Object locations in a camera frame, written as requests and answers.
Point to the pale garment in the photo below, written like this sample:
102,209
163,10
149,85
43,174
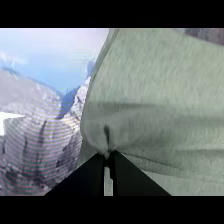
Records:
153,83

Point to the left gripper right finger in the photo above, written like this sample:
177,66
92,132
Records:
133,178

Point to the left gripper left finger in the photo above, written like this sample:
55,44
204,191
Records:
85,178

